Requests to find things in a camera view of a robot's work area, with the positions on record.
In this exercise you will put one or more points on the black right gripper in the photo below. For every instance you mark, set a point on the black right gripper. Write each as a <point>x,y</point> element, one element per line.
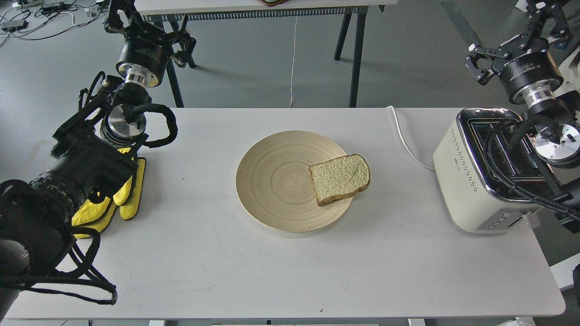
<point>527,72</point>

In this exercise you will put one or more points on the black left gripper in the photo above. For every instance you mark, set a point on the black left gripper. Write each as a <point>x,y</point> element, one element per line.
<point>148,49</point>

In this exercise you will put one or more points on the slice of toast bread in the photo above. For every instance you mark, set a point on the slice of toast bread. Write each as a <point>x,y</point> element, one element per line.
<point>339,178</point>

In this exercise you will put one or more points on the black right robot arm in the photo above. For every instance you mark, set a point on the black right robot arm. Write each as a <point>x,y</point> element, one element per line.
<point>553,132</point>

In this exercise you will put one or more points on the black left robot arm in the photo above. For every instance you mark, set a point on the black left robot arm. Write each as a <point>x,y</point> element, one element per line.
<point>95,151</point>

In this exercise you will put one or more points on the cream white toaster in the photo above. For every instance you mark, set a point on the cream white toaster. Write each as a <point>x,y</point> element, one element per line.
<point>476,200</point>

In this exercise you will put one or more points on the background table with black legs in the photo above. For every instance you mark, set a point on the background table with black legs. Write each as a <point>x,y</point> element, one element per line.
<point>161,11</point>

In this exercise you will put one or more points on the brown object on background table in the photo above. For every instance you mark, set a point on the brown object on background table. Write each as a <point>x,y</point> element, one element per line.
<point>271,3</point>

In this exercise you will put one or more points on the round bamboo plate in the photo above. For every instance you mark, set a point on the round bamboo plate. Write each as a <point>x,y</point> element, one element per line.
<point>274,185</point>

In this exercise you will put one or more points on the yellow cloth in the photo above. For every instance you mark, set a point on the yellow cloth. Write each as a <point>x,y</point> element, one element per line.
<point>126,202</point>

